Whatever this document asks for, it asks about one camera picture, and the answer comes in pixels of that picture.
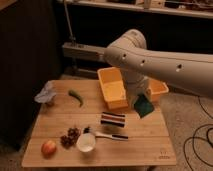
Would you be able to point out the red apple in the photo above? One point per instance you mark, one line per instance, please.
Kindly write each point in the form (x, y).
(48, 148)

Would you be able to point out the yellow plastic tray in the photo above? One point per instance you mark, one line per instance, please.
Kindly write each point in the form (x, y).
(114, 93)

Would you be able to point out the white bowl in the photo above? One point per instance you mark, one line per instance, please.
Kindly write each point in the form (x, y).
(86, 142)

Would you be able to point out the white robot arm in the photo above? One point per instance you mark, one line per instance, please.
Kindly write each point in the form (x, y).
(188, 71)

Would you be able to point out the striped handle spoon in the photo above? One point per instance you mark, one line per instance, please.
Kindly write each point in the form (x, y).
(105, 135)

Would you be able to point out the green sponge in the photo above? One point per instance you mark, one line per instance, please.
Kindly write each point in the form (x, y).
(143, 106)

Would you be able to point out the crumpled grey cloth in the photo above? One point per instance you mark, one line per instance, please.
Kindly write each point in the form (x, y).
(46, 95)

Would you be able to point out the green chili pepper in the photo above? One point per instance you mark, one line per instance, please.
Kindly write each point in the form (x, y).
(77, 96)

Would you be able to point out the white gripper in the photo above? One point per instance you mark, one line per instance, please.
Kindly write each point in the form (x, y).
(133, 90)

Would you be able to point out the metal pole stand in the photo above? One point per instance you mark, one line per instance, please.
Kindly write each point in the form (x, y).
(71, 37)

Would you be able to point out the metal shelf rail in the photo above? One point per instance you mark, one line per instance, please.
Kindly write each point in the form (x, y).
(84, 52)

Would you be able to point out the upper shelf board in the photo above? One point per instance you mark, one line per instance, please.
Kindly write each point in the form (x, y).
(139, 8)

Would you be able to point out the bunch of dark grapes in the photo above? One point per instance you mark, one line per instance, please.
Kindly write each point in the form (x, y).
(70, 138)

